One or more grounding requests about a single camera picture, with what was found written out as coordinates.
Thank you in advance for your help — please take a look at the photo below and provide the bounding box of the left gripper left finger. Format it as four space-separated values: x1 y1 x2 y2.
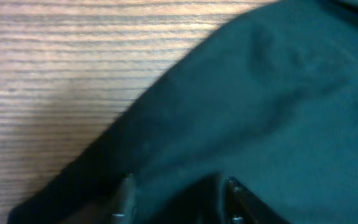
63 174 136 224

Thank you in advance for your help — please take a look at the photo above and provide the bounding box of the black t-shirt with label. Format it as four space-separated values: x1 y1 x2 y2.
8 1 358 223

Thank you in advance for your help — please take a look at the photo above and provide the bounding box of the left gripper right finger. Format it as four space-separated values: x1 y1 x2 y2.
223 177 289 224

